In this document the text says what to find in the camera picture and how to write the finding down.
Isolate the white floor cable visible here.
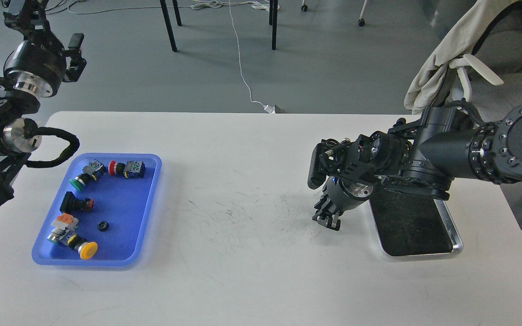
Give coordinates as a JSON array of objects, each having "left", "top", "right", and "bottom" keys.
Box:
[{"left": 191, "top": 0, "right": 280, "bottom": 109}]

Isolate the silver metal tray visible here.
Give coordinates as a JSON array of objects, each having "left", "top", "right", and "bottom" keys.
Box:
[{"left": 369, "top": 190, "right": 464, "bottom": 260}]

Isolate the yellow push button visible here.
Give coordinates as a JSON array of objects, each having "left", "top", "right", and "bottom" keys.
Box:
[{"left": 46, "top": 228, "right": 99, "bottom": 260}]

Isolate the black table leg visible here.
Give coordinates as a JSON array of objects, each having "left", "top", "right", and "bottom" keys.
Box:
[
  {"left": 159, "top": 0, "right": 182, "bottom": 53},
  {"left": 269, "top": 0, "right": 278, "bottom": 50}
]

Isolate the blue plastic tray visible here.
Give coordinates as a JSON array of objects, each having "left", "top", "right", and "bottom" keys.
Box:
[{"left": 31, "top": 153, "right": 162, "bottom": 268}]

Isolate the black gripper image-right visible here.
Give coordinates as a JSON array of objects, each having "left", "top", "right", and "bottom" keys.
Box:
[{"left": 312, "top": 177, "right": 376, "bottom": 231}]

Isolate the black table leg left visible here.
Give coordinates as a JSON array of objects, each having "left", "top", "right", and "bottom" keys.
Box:
[{"left": 159, "top": 0, "right": 182, "bottom": 53}]

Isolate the black red switch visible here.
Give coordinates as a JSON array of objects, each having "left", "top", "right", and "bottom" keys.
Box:
[{"left": 59, "top": 192, "right": 95, "bottom": 213}]

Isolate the orange grey switch block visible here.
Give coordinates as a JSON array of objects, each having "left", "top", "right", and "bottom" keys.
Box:
[{"left": 51, "top": 213, "right": 79, "bottom": 233}]

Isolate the beige jacket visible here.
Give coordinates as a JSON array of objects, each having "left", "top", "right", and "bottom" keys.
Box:
[{"left": 404, "top": 0, "right": 518, "bottom": 114}]

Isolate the white power adapter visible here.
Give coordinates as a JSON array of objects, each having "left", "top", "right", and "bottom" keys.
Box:
[{"left": 263, "top": 105, "right": 285, "bottom": 114}]

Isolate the black table leg right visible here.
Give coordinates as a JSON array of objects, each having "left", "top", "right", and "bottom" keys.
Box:
[{"left": 269, "top": 0, "right": 278, "bottom": 50}]

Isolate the red emergency stop button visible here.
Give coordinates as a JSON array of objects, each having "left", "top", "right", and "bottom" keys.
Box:
[{"left": 107, "top": 160, "right": 146, "bottom": 179}]

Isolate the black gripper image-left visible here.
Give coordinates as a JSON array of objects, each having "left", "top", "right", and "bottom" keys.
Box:
[{"left": 3, "top": 0, "right": 87, "bottom": 98}]

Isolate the green push button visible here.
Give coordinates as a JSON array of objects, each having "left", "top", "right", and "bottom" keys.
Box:
[{"left": 69, "top": 159, "right": 107, "bottom": 191}]

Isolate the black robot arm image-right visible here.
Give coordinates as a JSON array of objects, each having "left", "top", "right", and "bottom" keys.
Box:
[{"left": 307, "top": 99, "right": 522, "bottom": 230}]

